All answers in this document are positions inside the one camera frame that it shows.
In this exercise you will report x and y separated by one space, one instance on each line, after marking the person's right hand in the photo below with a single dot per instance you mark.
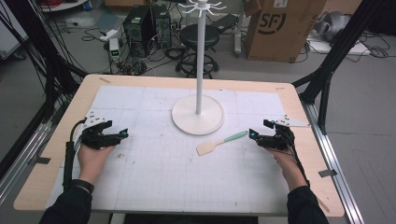
291 169

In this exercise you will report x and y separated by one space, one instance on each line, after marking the large cardboard box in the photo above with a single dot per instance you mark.
280 37

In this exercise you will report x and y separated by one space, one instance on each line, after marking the black wristband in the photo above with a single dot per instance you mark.
84 185

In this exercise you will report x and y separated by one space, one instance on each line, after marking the grey bag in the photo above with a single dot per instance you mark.
334 25

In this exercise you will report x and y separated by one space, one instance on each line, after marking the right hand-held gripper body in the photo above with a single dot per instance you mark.
278 140

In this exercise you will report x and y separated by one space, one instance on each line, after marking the black round stool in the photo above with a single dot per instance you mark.
208 35

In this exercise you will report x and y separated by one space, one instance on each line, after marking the white flat board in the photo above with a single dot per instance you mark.
348 48

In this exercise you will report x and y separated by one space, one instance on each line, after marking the white power strip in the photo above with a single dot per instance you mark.
108 34

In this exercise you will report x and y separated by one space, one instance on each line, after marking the beige masking tape strip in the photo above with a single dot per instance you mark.
323 206
105 80
280 88

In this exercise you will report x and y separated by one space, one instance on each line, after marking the black flat device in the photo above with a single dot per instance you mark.
225 22

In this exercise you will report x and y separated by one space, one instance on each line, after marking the grey tape piece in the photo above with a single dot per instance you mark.
43 160
327 173

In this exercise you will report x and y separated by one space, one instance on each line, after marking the white round table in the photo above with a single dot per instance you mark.
62 5

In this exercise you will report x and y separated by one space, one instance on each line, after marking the white grid mat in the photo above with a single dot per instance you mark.
155 174

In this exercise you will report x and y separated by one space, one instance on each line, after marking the white stand post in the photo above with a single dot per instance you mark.
238 34

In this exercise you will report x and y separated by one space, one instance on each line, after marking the aluminium rail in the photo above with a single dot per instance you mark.
336 168
21 161

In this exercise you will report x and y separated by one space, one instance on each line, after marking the slim black computer tower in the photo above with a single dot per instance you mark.
162 25

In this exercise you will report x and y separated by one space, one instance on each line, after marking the person's left hand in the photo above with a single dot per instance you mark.
90 163

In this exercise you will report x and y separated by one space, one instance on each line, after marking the power supply with green display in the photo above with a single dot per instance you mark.
114 49

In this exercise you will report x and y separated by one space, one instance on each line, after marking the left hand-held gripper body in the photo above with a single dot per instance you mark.
96 140

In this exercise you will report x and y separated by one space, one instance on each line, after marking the large black computer tower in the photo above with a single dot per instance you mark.
137 31

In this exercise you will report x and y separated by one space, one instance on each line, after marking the white hook rack stand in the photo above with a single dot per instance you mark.
200 62

